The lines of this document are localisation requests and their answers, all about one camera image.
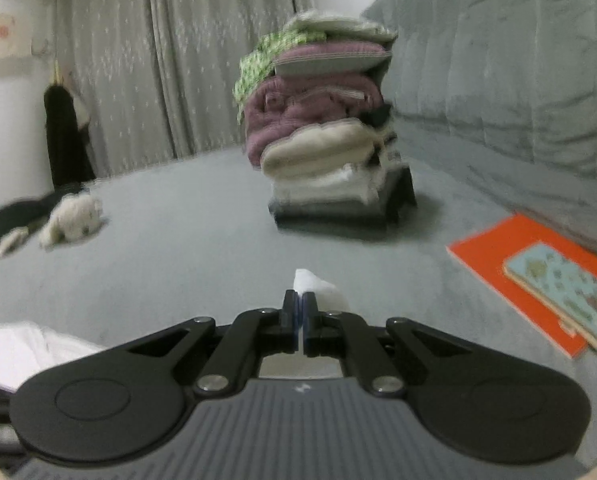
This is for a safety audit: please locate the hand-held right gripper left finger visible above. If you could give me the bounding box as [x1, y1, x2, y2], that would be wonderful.
[126, 289, 300, 395]

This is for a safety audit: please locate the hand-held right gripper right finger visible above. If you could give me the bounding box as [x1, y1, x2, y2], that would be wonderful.
[303, 292, 475, 397]

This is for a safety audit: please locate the white shirt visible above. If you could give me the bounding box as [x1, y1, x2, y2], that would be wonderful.
[0, 269, 350, 393]

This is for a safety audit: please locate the white folded garment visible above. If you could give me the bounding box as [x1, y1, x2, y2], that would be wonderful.
[271, 162, 380, 204]

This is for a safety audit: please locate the beige folded garment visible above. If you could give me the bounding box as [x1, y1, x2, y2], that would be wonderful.
[261, 122, 379, 179]

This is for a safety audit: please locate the cream cloth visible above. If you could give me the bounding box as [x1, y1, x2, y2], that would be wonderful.
[0, 227, 29, 266]

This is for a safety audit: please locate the orange book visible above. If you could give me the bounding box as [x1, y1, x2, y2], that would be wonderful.
[446, 212, 597, 359]

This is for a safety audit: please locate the pink folded quilt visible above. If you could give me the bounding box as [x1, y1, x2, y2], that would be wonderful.
[243, 72, 385, 168]

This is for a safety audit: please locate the white plush dog toy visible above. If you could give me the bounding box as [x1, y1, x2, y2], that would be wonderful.
[39, 192, 104, 248]

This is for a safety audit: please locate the green patterned cloth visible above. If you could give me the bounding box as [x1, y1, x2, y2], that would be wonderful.
[233, 30, 329, 107]

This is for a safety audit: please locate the light blue patterned book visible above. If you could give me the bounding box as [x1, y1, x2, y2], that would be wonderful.
[503, 241, 597, 352]

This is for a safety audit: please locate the pink grey pillow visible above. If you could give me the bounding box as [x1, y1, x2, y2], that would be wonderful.
[271, 42, 394, 78]

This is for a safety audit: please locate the grey star-print curtain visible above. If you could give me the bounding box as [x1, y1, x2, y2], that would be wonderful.
[53, 0, 314, 178]

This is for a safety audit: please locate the hanging black garment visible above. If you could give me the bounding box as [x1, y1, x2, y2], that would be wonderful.
[43, 82, 98, 189]

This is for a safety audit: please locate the grey white pillow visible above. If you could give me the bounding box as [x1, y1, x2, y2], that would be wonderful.
[283, 9, 398, 44]

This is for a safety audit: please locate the white covered wall unit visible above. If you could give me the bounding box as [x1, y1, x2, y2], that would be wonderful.
[0, 0, 45, 63]

